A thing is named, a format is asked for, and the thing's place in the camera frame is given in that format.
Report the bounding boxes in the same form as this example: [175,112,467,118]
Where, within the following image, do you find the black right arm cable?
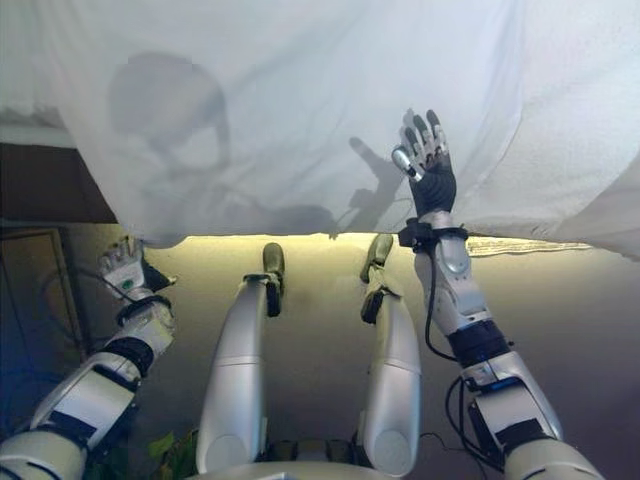
[422,249,506,471]

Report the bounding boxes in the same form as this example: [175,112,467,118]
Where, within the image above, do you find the white fitted bed sheet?
[0,102,76,149]

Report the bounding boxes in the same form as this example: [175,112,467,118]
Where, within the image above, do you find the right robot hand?
[391,109,459,221]

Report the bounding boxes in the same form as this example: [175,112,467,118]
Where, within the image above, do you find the brown upholstered bed frame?
[0,142,121,226]

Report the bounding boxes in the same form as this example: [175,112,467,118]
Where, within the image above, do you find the beige bedspread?
[564,164,640,261]

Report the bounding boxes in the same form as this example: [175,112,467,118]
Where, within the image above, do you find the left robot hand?
[97,237,179,301]

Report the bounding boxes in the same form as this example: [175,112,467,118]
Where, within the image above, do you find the small pale fringed rug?
[467,235,594,259]

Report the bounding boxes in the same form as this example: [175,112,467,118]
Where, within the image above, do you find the wooden nightstand with drawers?
[0,224,89,416]

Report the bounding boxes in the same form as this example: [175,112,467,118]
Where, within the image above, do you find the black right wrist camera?
[398,219,436,249]

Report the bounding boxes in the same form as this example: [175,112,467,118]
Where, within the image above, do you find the white duvet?
[0,0,640,251]

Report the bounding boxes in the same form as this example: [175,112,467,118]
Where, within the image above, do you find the silver right robot leg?
[359,233,422,476]

